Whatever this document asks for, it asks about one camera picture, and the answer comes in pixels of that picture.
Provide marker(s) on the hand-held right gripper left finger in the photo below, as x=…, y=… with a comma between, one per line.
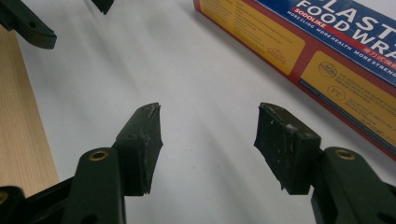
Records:
x=140, y=155

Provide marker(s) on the red and blue plastic wrap box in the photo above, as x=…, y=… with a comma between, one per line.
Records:
x=327, y=53

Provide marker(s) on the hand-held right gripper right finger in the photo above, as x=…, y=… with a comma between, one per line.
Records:
x=286, y=149

